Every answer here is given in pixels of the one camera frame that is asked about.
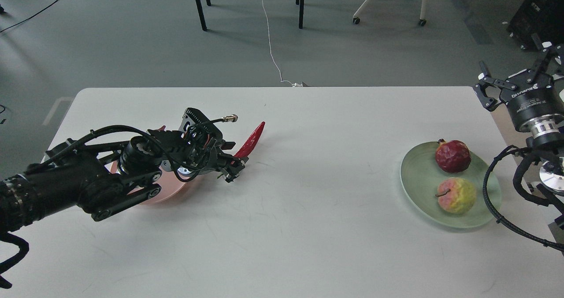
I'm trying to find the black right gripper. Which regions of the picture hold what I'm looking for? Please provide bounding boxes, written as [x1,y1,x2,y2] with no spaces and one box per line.
[473,33,564,133]

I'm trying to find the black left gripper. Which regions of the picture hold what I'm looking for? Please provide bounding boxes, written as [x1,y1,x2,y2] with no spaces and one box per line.
[117,108,249,188]

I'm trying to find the red chili pepper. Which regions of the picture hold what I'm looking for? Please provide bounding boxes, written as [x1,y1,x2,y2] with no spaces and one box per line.
[234,121,265,159]

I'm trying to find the dark red pomegranate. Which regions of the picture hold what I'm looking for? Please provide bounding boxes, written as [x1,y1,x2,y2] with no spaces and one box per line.
[435,138,471,173]

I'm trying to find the green pink custard apple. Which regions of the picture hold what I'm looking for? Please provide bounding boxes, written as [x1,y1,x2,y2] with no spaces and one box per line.
[435,177,477,214]

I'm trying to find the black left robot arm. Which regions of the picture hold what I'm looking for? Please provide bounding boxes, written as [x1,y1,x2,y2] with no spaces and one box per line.
[0,108,264,272]

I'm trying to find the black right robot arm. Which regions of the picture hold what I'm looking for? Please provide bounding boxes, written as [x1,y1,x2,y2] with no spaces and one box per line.
[473,33,564,252]

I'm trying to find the black equipment case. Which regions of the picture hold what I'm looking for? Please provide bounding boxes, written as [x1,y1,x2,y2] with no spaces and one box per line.
[507,0,564,51]

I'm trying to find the pink plate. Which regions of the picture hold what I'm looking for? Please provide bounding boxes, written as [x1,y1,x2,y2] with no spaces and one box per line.
[109,159,205,206]

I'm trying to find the green plate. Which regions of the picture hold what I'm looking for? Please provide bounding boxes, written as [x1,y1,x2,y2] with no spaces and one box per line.
[400,142,494,229]

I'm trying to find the white cable on floor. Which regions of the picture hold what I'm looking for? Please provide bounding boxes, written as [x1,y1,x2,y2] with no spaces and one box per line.
[253,0,304,88]

